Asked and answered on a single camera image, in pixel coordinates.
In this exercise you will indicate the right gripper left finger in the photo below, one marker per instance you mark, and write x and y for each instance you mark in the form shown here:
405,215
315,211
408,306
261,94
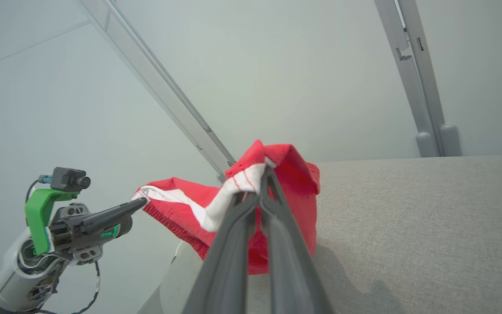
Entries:
229,261

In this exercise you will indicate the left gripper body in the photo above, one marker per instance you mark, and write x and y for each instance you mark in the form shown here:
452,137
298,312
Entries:
66,231

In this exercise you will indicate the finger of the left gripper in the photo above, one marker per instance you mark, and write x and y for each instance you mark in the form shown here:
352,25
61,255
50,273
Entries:
111,213

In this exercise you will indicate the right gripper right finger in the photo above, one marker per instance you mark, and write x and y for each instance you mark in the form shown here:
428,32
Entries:
290,270

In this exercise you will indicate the red shorts with white stripe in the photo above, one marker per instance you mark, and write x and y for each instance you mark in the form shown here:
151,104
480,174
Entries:
286,183

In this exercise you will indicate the green camera bracket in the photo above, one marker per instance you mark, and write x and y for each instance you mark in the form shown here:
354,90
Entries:
37,213

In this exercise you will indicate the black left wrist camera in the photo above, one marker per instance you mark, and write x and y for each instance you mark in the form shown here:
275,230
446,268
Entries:
70,179

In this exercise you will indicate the grey partition post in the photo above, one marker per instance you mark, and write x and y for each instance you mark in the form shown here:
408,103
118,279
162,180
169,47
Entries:
146,74
412,65

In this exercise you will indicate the short grey post foot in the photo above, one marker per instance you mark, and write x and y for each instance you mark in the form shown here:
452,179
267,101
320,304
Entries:
425,146

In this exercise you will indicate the tall grey post foot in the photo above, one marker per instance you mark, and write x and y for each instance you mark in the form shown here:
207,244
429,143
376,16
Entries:
450,141

